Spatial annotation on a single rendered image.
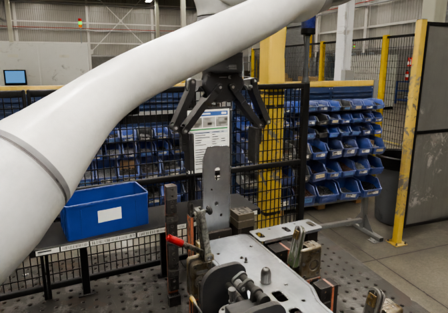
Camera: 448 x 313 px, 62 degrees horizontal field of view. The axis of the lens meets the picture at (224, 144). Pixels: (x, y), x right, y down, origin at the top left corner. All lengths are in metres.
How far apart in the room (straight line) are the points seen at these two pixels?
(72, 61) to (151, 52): 6.86
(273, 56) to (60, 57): 5.79
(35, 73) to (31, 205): 7.02
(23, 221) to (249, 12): 0.34
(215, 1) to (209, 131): 1.09
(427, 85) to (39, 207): 3.54
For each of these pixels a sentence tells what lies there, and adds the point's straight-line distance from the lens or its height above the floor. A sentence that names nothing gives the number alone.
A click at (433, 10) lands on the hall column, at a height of 2.61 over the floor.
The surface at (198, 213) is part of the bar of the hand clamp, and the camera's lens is 1.13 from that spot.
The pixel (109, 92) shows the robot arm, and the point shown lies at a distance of 0.42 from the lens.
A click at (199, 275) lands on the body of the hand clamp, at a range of 1.21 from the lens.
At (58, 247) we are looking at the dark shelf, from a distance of 1.45.
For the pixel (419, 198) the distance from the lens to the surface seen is 3.97.
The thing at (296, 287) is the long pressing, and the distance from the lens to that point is 1.19.
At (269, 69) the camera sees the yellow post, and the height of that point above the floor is 1.61.
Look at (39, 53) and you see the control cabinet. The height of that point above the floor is 1.83.
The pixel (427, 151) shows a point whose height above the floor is 0.86.
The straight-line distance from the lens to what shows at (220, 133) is 1.72.
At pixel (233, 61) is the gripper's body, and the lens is 0.67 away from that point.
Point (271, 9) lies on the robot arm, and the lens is 0.50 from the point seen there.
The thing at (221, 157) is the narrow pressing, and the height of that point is 1.29.
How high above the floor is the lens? 1.64
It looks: 12 degrees down
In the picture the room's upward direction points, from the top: straight up
